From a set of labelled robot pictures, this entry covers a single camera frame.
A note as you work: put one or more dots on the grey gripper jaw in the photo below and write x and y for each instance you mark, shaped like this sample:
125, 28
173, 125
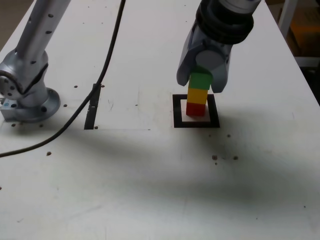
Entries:
220, 75
185, 65

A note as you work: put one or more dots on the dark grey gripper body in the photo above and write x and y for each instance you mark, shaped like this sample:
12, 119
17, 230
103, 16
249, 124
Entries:
212, 46

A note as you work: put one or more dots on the green cube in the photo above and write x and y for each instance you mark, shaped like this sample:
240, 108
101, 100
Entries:
200, 81

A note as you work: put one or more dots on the yellow cube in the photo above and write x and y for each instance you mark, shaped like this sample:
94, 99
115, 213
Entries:
197, 96

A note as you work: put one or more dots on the red cube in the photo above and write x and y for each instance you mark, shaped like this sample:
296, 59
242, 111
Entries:
195, 110

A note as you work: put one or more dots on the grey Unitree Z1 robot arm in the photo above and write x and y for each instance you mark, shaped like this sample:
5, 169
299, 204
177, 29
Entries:
30, 62

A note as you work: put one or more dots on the black tape square outline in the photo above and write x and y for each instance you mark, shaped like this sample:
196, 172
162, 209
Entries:
195, 124

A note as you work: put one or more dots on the black tape strip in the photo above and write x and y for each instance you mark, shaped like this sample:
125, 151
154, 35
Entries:
90, 120

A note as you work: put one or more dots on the white metal frame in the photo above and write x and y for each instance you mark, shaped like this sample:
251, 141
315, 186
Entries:
308, 61

